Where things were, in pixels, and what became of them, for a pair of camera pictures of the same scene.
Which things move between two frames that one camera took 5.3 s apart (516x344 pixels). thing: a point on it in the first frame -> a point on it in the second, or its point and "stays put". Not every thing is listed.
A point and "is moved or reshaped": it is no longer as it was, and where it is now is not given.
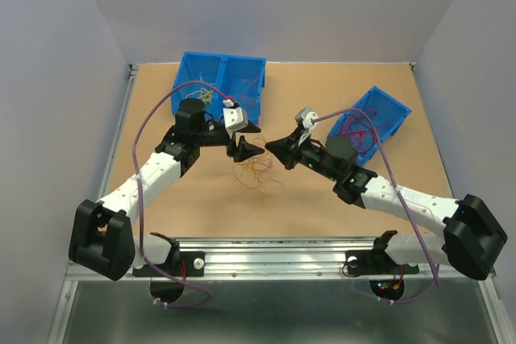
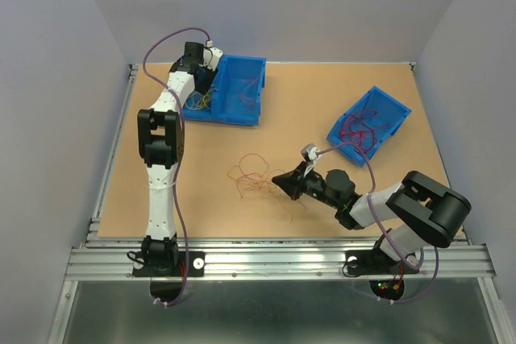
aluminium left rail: [131, 78] stays put
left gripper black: [245, 150] -> [203, 88]
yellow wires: [205, 95] stays put
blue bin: [366, 124] stays put
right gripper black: [287, 150] -> [292, 183]
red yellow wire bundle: [258, 171] is moved or reshaped
